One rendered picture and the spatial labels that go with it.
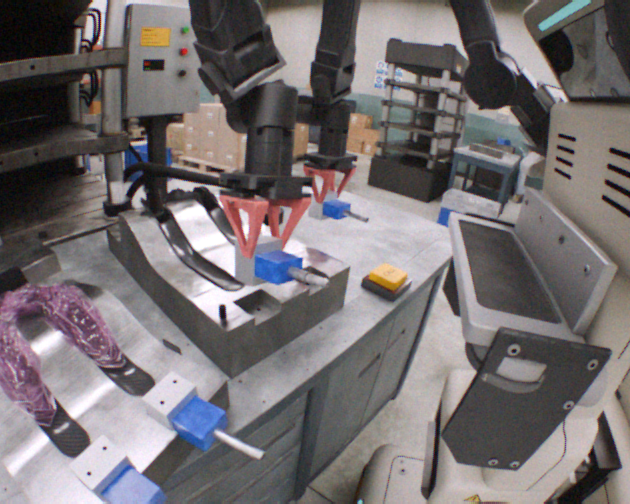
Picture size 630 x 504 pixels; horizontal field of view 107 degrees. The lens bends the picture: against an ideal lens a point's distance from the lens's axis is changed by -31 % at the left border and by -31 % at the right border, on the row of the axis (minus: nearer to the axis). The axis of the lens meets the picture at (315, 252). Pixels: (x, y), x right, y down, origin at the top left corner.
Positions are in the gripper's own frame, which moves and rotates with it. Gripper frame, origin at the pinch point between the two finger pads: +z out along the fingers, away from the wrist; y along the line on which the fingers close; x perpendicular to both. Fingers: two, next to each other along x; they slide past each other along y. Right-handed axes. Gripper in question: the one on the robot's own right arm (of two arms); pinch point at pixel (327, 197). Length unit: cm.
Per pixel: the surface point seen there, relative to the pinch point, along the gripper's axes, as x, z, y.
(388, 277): 17.0, 11.9, -0.1
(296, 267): 17.3, -0.9, 27.8
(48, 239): -59, 16, 49
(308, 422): 15.2, 42.6, 18.5
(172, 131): -486, 44, -206
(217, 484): 14, 42, 43
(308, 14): -550, -234, -589
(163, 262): -7.1, 6.5, 34.0
